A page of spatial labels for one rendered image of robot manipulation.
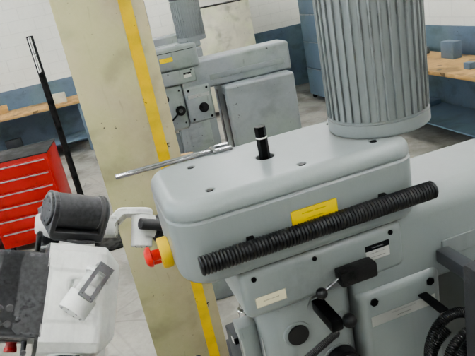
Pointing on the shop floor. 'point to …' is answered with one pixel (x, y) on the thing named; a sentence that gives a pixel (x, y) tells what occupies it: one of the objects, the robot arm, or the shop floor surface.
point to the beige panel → (136, 156)
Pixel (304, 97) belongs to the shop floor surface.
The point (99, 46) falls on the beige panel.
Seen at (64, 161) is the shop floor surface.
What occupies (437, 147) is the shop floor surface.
